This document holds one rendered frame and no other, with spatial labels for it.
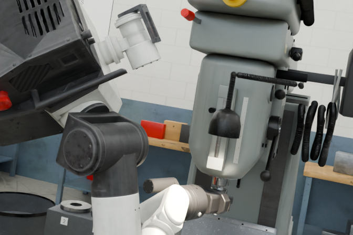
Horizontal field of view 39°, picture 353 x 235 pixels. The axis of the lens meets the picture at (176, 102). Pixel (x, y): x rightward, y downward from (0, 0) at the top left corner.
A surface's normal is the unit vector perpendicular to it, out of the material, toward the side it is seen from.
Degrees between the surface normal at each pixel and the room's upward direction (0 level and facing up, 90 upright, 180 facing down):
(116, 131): 42
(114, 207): 83
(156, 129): 90
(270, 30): 90
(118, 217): 81
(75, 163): 92
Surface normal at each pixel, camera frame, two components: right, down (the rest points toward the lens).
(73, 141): -0.55, 0.00
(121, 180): 0.43, -0.08
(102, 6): -0.27, 0.00
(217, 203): 0.77, 0.15
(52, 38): -0.18, -0.43
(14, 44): -0.41, -0.29
